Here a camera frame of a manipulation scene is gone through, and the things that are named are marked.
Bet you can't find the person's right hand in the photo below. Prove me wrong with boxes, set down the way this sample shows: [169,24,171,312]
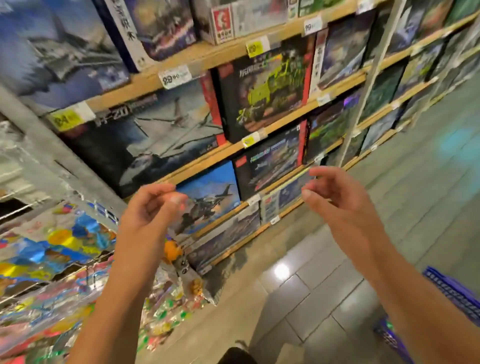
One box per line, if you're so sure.
[300,166,387,264]

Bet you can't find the person's left hand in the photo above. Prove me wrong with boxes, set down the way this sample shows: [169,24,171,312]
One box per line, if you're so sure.
[112,182,190,285]

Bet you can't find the orange toy packet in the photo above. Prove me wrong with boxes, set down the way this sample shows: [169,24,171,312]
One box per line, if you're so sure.
[161,240,205,297]

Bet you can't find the bubble wand cards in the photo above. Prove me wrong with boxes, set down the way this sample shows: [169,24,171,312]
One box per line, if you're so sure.
[0,202,117,301]

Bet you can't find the blue plastic shopping basket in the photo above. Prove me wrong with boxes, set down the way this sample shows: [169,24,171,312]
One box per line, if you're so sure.
[375,266,480,364]

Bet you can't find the person's left forearm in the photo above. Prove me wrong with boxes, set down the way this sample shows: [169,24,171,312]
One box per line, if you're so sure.
[67,270,162,364]

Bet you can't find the person's black trousers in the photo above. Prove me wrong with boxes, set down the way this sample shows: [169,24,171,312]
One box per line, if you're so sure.
[217,341,252,364]

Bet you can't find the white wire display rack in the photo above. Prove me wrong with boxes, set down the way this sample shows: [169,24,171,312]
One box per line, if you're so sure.
[0,112,211,364]

